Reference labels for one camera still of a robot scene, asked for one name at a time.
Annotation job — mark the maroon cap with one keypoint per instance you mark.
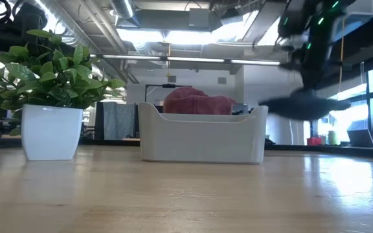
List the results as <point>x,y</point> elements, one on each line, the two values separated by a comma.
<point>196,102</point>

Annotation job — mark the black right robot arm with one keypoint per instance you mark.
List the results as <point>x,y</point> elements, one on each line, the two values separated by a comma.
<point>316,29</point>

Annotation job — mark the pale green spool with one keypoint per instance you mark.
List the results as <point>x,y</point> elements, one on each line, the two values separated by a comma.
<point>332,138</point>

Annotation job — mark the red box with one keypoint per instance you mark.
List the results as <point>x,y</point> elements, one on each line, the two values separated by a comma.
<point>314,141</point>

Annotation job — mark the open grey laptop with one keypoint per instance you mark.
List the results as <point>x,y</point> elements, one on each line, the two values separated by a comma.
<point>361,138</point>

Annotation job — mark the long ceiling light bar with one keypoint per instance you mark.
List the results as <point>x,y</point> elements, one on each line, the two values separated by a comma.
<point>193,59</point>

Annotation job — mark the grey ceiling box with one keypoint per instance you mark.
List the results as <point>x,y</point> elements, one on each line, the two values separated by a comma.
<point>198,17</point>

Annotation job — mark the grey plastic bin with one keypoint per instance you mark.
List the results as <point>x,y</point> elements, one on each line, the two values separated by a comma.
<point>202,142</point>

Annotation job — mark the grey hanging cloth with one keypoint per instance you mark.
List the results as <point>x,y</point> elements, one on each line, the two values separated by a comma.
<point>118,119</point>

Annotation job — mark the green plant in white pot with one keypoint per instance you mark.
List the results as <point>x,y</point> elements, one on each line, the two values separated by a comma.
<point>52,132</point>

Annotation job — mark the grey wall speaker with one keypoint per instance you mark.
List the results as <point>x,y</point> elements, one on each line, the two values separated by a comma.
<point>172,79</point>
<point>221,80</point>

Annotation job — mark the black monitor stand frame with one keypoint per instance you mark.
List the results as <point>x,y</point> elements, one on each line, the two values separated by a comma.
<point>168,85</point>

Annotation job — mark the silver ceiling duct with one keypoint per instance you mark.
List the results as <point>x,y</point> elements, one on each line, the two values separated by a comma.
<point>123,8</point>

